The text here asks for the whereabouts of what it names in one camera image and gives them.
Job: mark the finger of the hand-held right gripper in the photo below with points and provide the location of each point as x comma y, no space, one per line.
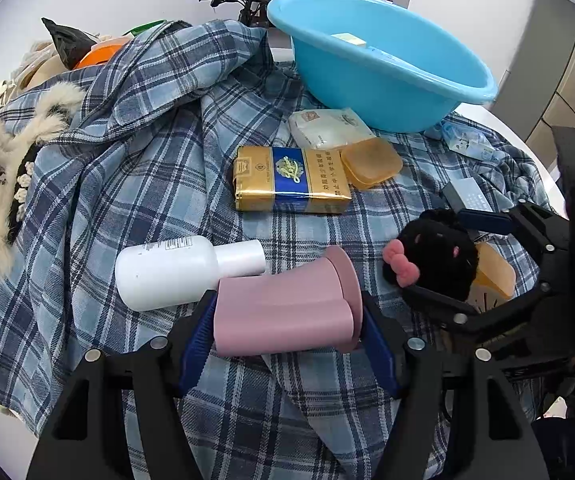
482,222
432,302

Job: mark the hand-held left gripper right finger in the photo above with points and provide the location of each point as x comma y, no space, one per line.
380,350

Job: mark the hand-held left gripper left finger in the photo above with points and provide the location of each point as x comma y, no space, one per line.
195,345

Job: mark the grey cardboard box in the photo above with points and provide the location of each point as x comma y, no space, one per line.
467,192

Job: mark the black plush toy pink paw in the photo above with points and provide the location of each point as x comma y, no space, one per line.
437,255

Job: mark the pink plastic cup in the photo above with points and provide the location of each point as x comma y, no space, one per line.
287,310

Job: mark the blue plastic basin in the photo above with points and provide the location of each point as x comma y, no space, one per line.
367,90

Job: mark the gold and blue cigarette pack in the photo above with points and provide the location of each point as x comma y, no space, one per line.
292,180

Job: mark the large cream cardboard box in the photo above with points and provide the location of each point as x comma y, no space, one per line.
348,39

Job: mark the white plastic bottle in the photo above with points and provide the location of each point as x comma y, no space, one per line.
167,270

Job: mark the amber translucent soap box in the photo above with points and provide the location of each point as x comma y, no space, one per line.
370,162

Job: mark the gold grey refrigerator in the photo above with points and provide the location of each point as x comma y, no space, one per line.
547,60

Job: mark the pale green wrapped packet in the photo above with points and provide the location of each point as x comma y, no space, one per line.
322,130

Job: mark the blue plaid shirt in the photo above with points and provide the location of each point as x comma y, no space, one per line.
142,160

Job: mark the orange packet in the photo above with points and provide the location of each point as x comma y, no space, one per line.
102,52

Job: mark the beige fabric bag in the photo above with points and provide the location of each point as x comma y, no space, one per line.
37,67

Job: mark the yellow cup green rim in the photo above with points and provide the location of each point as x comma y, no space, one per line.
142,26

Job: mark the black snack bag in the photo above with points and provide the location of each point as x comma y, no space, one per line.
67,42

